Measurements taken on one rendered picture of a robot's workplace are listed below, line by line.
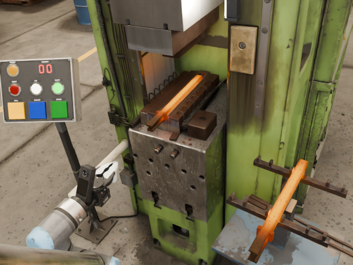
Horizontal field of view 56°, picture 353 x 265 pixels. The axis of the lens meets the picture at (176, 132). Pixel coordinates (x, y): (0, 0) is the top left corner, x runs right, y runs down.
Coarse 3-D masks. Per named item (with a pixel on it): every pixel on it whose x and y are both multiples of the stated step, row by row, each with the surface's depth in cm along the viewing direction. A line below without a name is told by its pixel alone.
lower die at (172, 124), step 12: (192, 72) 169; (204, 72) 166; (180, 84) 160; (216, 84) 164; (156, 96) 154; (168, 96) 151; (204, 96) 154; (144, 108) 146; (156, 108) 144; (180, 108) 142; (192, 108) 145; (144, 120) 146; (168, 120) 139; (180, 120) 137; (180, 132) 140
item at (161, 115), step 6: (198, 78) 159; (192, 84) 155; (186, 90) 151; (180, 96) 147; (174, 102) 143; (168, 108) 140; (162, 114) 136; (150, 120) 133; (156, 120) 133; (162, 120) 136; (150, 126) 130; (156, 126) 133
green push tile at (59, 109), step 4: (52, 104) 145; (56, 104) 145; (60, 104) 145; (64, 104) 145; (52, 108) 146; (56, 108) 145; (60, 108) 145; (64, 108) 145; (52, 112) 146; (56, 112) 146; (60, 112) 145; (64, 112) 145; (52, 116) 146; (56, 116) 146; (60, 116) 146; (64, 116) 145
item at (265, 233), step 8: (304, 160) 115; (296, 168) 112; (304, 168) 112; (296, 176) 109; (288, 184) 107; (296, 184) 107; (288, 192) 104; (280, 200) 102; (288, 200) 103; (272, 208) 99; (280, 208) 99; (272, 216) 97; (280, 216) 98; (264, 224) 95; (272, 224) 95; (256, 232) 95; (264, 232) 92; (272, 232) 92; (256, 240) 90; (264, 240) 90; (272, 240) 94; (256, 248) 88; (264, 248) 93; (256, 256) 90
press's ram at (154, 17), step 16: (112, 0) 118; (128, 0) 115; (144, 0) 111; (160, 0) 109; (176, 0) 106; (192, 0) 111; (208, 0) 122; (224, 0) 135; (112, 16) 122; (128, 16) 119; (144, 16) 115; (160, 16) 112; (176, 16) 109; (192, 16) 114
